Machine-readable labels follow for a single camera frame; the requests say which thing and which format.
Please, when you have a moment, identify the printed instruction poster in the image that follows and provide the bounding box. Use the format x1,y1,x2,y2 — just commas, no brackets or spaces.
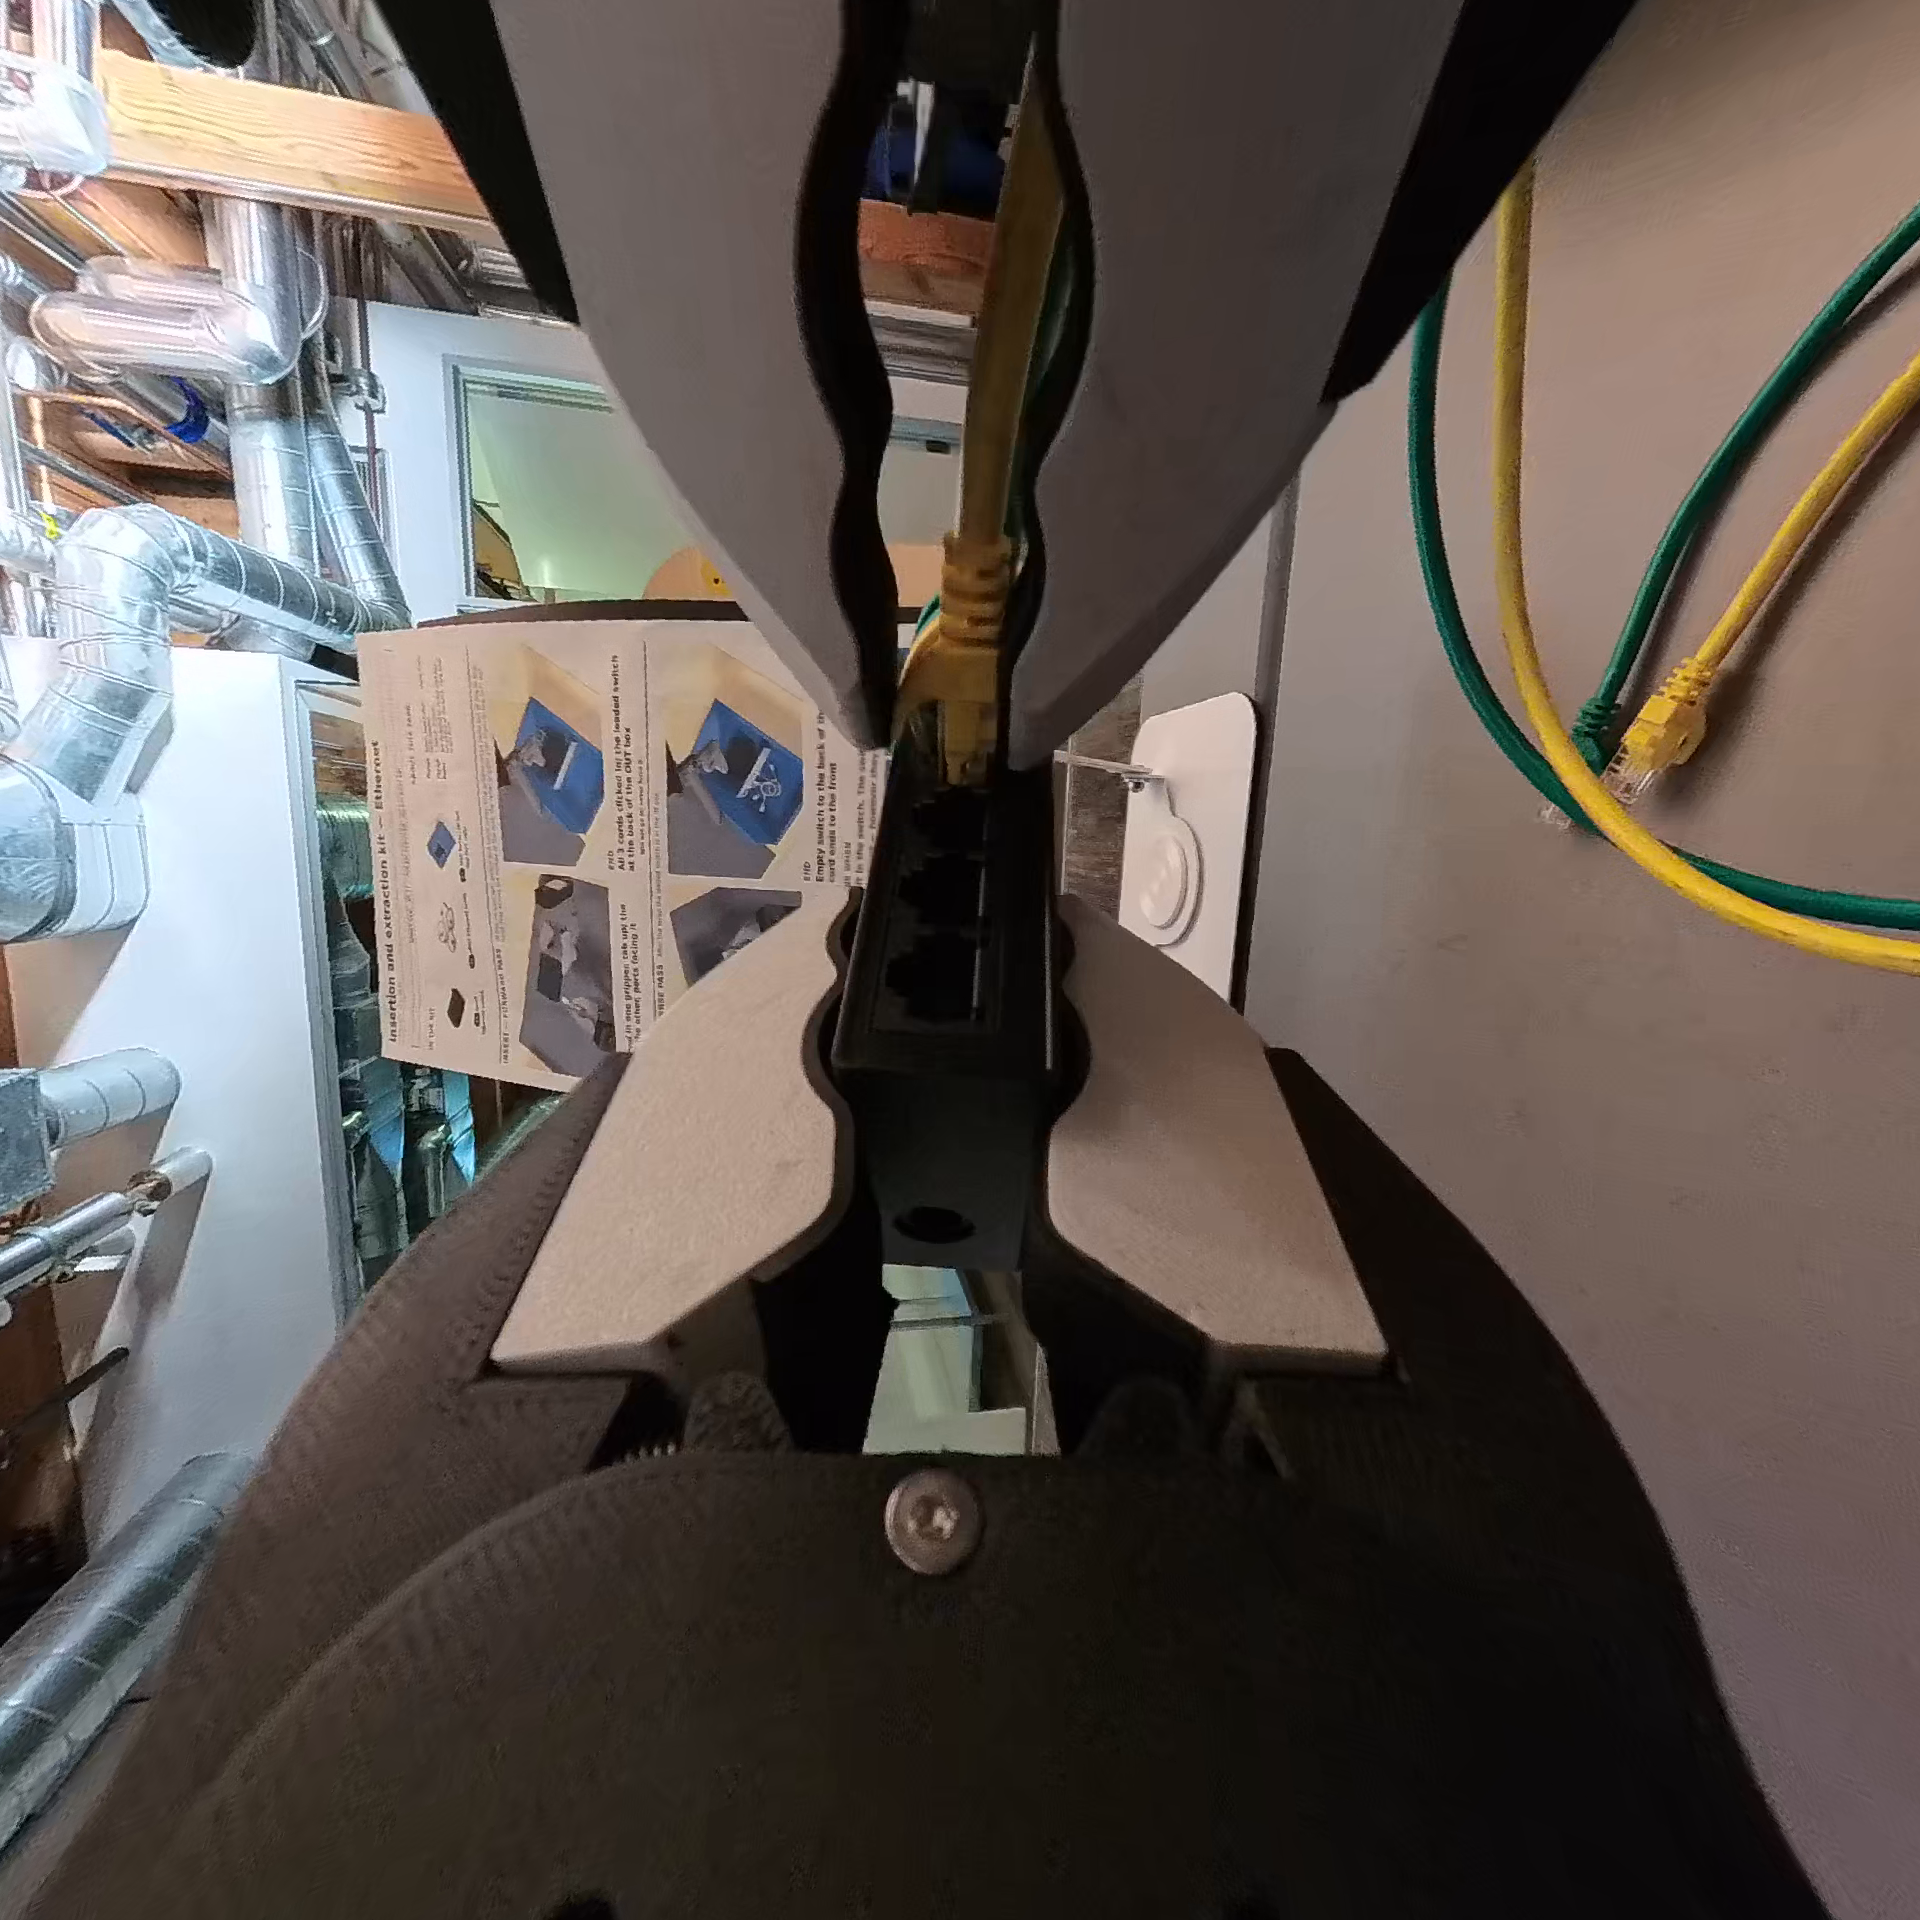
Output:
358,616,844,1091

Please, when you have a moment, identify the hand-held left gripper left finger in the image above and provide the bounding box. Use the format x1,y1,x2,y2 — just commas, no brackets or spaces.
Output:
486,888,879,1374

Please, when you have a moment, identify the yellow ethernet cable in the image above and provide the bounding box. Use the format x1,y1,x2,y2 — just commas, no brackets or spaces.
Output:
900,92,1920,967

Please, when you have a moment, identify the black ethernet switch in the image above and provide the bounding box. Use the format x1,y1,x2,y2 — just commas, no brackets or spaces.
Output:
829,742,1084,1276

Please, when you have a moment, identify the wooden ceiling beam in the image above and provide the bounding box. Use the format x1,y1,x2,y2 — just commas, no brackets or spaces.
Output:
93,53,497,230

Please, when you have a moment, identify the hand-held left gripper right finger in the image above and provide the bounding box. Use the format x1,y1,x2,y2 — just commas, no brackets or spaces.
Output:
1031,894,1390,1377

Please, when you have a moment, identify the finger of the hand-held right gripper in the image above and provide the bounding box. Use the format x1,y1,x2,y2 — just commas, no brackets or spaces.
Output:
494,0,904,748
1004,0,1471,771

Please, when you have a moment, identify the white stand base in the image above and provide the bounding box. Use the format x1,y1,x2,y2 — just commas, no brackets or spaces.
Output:
1118,693,1262,1008

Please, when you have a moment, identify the green ethernet cable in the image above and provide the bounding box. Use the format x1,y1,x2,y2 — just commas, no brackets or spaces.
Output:
904,203,1920,931

